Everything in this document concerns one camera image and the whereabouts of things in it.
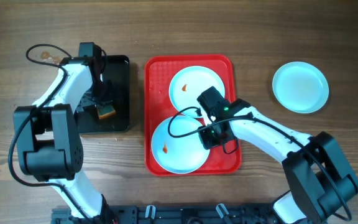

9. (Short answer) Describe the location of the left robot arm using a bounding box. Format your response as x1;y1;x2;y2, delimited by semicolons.
8;42;117;223

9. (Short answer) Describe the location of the orange green sponge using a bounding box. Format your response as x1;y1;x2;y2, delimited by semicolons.
96;105;116;119

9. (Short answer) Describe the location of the black water tray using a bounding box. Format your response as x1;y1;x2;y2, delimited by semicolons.
75;55;130;134

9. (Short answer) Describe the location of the light blue plate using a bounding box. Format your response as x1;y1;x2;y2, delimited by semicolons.
169;66;226;111
272;62;329;114
151;116;210;174

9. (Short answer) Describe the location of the left black cable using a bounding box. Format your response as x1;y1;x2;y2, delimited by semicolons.
7;43;88;222

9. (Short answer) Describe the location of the red serving tray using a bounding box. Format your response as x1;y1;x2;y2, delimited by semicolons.
144;54;242;177

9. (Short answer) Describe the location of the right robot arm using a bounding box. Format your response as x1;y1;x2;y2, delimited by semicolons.
197;86;358;223

